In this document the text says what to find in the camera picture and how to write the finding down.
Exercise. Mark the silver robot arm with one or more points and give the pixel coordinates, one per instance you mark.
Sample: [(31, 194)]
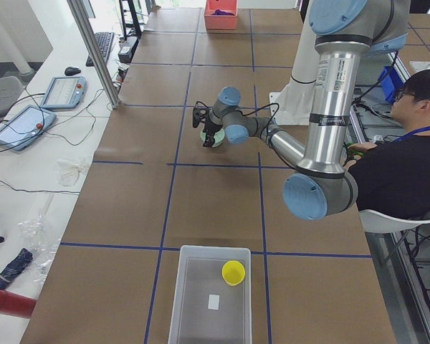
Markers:
[(345, 31)]

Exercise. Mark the folded dark blue umbrella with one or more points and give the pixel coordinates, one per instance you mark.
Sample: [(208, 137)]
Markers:
[(13, 269)]

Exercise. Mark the red cylinder tube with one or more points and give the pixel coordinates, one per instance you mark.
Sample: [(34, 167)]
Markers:
[(16, 305)]

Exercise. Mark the seated person in black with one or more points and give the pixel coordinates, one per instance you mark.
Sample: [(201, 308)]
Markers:
[(393, 178)]

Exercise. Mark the aluminium frame post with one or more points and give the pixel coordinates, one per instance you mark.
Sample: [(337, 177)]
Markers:
[(82, 21)]

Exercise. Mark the mint green bowl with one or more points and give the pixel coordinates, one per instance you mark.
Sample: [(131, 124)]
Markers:
[(218, 139)]

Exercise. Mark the near teach pendant tablet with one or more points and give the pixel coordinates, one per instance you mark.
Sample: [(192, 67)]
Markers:
[(25, 127)]

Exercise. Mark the blue storage bin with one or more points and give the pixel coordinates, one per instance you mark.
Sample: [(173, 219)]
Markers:
[(390, 82)]

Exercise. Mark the teach pendant tablet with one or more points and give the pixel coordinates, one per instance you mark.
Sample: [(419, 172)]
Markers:
[(25, 127), (64, 93)]

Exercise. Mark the pink plastic bin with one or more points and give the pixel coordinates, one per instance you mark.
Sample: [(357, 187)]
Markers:
[(221, 22)]

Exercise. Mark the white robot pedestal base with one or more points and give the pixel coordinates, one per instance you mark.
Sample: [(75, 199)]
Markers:
[(297, 97)]

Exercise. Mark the clear plastic storage box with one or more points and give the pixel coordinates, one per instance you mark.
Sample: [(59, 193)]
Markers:
[(206, 309)]

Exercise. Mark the purple microfiber cloth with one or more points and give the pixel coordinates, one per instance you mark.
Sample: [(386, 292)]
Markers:
[(219, 12)]

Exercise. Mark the black computer keyboard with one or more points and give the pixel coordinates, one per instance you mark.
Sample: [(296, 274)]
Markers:
[(104, 41)]

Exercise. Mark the green handled tool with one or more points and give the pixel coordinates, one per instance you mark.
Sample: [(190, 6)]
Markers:
[(351, 153)]

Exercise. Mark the black computer mouse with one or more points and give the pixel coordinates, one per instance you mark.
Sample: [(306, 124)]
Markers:
[(70, 71)]

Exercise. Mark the yellow plastic cup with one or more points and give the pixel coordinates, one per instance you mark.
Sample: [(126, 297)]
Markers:
[(233, 273)]

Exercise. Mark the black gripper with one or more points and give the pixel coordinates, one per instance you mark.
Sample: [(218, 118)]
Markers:
[(211, 127)]

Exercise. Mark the crumpled clear plastic wrap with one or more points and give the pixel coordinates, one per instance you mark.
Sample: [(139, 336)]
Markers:
[(42, 241)]

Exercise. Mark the far teach pendant tablet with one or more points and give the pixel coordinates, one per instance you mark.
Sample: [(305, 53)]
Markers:
[(64, 93)]

